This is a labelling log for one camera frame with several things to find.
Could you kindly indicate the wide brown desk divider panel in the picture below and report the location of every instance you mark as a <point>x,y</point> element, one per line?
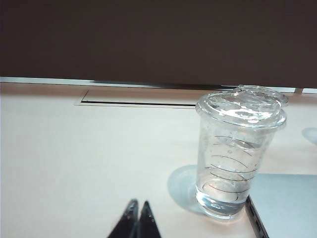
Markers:
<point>123,37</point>

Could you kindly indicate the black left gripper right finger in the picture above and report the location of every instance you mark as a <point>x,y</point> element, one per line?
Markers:
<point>148,223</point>

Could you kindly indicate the silver divider mounting rail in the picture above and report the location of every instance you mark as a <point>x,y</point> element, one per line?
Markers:
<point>37,79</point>

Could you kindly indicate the tall clear plastic lidded cup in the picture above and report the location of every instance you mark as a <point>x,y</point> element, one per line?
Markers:
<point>230,153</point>

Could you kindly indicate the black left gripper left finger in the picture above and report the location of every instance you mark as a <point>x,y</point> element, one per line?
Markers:
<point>128,223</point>

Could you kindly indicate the silver Dell laptop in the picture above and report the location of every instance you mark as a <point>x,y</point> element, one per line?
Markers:
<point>284,198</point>

